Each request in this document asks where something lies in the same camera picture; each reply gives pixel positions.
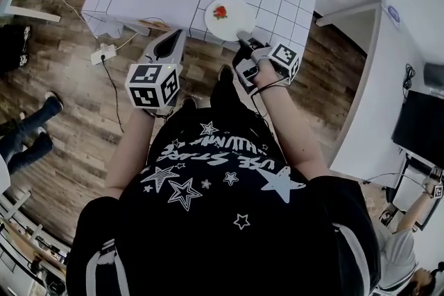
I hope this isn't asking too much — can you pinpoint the coiled black cable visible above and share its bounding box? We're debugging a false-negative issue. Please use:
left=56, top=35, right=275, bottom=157
left=403, top=63, right=417, bottom=101

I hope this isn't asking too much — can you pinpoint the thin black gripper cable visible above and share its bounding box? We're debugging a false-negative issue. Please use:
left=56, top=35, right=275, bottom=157
left=251, top=79, right=292, bottom=115

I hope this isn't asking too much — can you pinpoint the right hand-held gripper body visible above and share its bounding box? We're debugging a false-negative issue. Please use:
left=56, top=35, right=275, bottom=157
left=232, top=40, right=301, bottom=95

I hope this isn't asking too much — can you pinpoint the person's left forearm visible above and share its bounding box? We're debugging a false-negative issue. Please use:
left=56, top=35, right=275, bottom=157
left=103, top=107, right=157, bottom=190

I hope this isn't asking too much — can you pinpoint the black power cable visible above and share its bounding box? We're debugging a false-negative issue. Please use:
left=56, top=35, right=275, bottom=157
left=100, top=57, right=125, bottom=134

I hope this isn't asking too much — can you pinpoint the long white desk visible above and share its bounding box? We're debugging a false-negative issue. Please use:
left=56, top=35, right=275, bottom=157
left=314, top=0, right=412, bottom=189

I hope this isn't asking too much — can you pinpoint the white storage rack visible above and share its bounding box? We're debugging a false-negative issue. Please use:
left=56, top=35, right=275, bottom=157
left=0, top=190, right=72, bottom=296

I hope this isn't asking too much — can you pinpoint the red strawberry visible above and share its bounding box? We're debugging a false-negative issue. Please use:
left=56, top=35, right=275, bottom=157
left=212, top=5, right=229, bottom=21

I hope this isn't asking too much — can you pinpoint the person's right hand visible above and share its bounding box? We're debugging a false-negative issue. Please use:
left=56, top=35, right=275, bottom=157
left=254, top=58, right=291, bottom=89

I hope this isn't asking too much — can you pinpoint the white round plate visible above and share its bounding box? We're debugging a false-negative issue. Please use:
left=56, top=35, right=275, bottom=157
left=204, top=0, right=257, bottom=42

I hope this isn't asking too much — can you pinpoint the white power strip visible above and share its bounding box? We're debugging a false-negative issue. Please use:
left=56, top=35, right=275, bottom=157
left=90, top=42, right=119, bottom=66

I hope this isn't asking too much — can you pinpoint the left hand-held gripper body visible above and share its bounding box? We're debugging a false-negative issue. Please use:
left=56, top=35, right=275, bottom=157
left=124, top=57, right=185, bottom=116

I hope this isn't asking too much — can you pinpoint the black star-print t-shirt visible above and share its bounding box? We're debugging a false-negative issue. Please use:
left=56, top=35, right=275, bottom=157
left=65, top=107, right=382, bottom=296

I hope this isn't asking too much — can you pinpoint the person's right forearm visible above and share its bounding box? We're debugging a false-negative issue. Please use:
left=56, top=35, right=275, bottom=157
left=256, top=85, right=330, bottom=181

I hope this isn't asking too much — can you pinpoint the blue round sticker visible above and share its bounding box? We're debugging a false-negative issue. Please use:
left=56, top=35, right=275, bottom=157
left=386, top=5, right=402, bottom=26

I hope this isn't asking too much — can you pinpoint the black office chair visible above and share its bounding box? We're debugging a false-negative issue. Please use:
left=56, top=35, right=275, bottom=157
left=0, top=24, right=33, bottom=74

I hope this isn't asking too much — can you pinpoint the dark grey box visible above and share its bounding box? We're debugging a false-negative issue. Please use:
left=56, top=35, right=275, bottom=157
left=422, top=62, right=444, bottom=92

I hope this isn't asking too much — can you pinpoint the black monitor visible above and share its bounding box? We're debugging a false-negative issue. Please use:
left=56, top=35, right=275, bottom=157
left=391, top=89, right=444, bottom=212

